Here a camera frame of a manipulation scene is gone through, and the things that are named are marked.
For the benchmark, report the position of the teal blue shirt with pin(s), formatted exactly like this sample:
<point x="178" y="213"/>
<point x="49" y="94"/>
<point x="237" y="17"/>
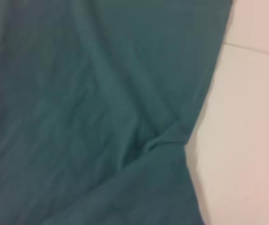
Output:
<point x="90" y="117"/>

